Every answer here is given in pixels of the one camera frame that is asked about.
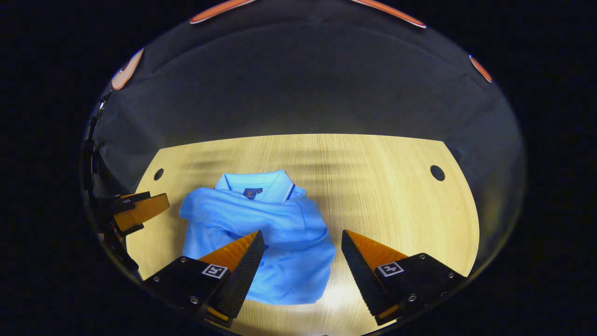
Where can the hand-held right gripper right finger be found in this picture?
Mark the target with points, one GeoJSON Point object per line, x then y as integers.
{"type": "Point", "coordinates": [361, 275]}

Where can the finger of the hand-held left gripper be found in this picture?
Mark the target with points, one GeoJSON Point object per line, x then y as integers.
{"type": "Point", "coordinates": [142, 212]}

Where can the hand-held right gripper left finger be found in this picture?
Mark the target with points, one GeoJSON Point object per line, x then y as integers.
{"type": "Point", "coordinates": [242, 275]}

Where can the light blue T-shirt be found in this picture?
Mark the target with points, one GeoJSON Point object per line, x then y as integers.
{"type": "Point", "coordinates": [289, 233]}

